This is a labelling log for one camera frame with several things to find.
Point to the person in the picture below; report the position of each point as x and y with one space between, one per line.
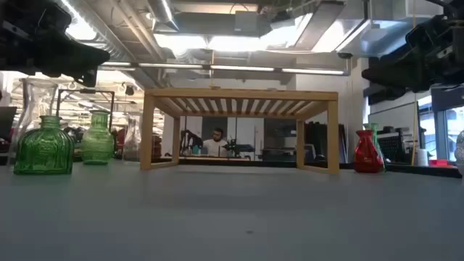
215 146

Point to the smooth clear glass carafe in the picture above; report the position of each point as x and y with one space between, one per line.
34 101

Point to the background black robot arm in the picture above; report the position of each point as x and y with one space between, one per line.
188 139
237 148

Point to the red pear-shaped glass vase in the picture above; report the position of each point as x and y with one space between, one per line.
366 156

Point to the white paper roll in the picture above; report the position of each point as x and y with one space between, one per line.
422 157

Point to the clear glass vase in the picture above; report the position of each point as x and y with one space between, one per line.
461 152
132 145

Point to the black cabinet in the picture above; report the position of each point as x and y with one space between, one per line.
319 139

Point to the black pegboard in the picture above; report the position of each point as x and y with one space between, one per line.
391 148

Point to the squat green glass vase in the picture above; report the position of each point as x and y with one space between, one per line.
43 152

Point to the red box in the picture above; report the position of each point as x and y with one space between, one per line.
439 163

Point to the dark monitor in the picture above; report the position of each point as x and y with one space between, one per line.
7 123

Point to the black metal stand frame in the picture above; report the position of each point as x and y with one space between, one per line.
90 91

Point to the round ribbed green glass vase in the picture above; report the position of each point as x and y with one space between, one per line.
97 145

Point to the long ceiling light bar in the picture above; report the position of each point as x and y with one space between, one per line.
239 67

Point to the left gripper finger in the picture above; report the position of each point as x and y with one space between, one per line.
72 54
88 78

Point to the wooden slatted shelf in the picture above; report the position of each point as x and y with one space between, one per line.
239 95

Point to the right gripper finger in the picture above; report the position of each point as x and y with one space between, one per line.
384 95
398 72

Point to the silver ventilation duct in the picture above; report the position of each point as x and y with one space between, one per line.
380 36

